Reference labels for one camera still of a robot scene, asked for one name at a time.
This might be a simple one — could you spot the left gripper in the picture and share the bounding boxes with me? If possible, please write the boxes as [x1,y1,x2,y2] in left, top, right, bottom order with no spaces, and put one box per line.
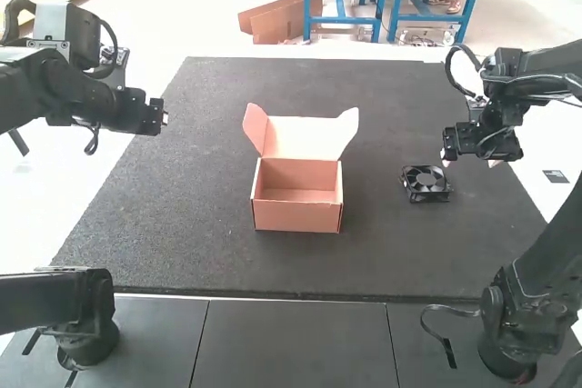
[113,86,166,136]

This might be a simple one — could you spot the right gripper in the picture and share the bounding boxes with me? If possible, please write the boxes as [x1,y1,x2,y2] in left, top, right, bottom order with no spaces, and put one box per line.
[441,120,525,168]

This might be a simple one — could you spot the cardboard box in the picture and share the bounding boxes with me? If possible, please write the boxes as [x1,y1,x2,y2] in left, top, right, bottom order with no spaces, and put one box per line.
[242,103,360,234]

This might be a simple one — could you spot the black square fan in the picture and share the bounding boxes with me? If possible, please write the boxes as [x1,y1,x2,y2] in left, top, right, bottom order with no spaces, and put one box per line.
[399,164,454,204]

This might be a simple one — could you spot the black mat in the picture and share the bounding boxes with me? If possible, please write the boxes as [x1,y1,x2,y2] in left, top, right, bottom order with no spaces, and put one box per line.
[48,55,550,303]

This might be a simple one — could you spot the brown cardboard sheets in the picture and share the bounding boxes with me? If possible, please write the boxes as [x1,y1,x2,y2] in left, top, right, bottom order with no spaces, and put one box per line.
[237,0,325,45]

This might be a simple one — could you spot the dark base panel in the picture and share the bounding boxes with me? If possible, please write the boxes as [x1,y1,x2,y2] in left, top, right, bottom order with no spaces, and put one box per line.
[190,299,401,388]
[0,294,210,388]
[386,302,582,388]

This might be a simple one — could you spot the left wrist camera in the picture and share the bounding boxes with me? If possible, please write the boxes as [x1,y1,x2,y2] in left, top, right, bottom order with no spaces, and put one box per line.
[98,45,132,92]

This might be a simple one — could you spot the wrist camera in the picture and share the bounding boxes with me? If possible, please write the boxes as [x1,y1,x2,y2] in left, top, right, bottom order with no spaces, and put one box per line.
[98,45,132,92]
[466,95,491,124]

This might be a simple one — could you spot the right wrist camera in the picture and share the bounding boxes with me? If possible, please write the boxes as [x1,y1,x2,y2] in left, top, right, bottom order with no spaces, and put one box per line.
[466,95,491,124]

